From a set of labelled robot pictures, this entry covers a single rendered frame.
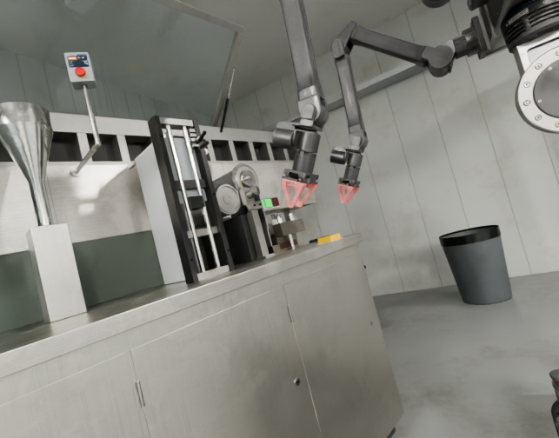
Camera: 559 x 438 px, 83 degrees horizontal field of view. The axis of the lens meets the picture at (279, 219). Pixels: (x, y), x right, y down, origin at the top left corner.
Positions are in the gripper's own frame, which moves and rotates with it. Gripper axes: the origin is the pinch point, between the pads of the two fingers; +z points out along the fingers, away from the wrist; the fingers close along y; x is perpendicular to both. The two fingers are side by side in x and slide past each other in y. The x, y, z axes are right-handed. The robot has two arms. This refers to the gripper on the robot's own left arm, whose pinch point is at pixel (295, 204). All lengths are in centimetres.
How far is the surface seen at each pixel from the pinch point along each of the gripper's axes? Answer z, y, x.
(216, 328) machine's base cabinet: 35.2, 15.7, -7.7
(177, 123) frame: -16, 0, -48
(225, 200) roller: 9.1, -23.9, -40.8
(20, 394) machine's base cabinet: 38, 54, -20
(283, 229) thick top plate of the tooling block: 19, -47, -23
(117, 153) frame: 1, -12, -93
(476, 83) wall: -124, -304, 34
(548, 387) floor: 64, -99, 99
